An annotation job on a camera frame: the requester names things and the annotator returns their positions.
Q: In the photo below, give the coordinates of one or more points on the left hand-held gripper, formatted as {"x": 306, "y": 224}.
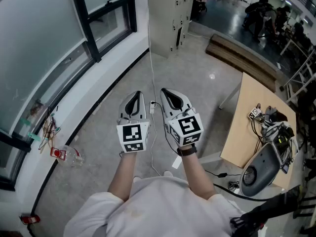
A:
{"x": 133, "y": 137}

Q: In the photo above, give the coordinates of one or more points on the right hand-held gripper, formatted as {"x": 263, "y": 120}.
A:
{"x": 186, "y": 131}

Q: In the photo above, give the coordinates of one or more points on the person's right forearm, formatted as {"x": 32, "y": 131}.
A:
{"x": 197, "y": 176}

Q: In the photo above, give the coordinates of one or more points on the person's left forearm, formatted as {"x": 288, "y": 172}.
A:
{"x": 123, "y": 176}

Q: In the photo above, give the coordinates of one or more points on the black-framed frosted window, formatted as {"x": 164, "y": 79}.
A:
{"x": 108, "y": 21}

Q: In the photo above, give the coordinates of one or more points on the white power strip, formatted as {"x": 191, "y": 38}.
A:
{"x": 151, "y": 106}

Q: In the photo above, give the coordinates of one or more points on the black wristwatch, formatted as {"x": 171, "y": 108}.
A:
{"x": 187, "y": 150}

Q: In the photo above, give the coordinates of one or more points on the white paper sheet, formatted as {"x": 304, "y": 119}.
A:
{"x": 176, "y": 162}

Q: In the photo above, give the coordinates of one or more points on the white shoe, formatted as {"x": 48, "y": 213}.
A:
{"x": 137, "y": 179}
{"x": 168, "y": 173}

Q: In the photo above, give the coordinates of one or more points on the light wooden table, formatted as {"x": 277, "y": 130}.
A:
{"x": 247, "y": 122}

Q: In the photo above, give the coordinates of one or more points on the wooden bench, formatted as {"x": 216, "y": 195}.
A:
{"x": 237, "y": 55}

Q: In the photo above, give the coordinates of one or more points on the small patterned block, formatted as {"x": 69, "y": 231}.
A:
{"x": 254, "y": 113}

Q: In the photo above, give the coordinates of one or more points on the clear plastic bottle red label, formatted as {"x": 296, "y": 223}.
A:
{"x": 70, "y": 157}

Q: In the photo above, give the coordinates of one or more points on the grey metal locker cabinet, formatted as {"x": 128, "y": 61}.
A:
{"x": 163, "y": 21}

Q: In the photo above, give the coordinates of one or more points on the black power adapter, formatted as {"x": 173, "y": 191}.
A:
{"x": 223, "y": 174}

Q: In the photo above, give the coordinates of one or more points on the teal plastic cylinder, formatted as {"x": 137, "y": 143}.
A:
{"x": 34, "y": 136}

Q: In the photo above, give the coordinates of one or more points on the person's white shirt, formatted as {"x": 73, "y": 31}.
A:
{"x": 160, "y": 211}

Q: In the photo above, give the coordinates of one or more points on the grey plastic device shell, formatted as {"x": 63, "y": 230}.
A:
{"x": 264, "y": 164}

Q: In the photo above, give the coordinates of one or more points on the grey device on table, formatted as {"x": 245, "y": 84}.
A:
{"x": 279, "y": 134}

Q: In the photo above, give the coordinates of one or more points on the large frosted glass pane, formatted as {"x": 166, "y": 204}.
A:
{"x": 37, "y": 33}

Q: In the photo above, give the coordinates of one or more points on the white metal frame desk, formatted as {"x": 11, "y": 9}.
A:
{"x": 288, "y": 94}

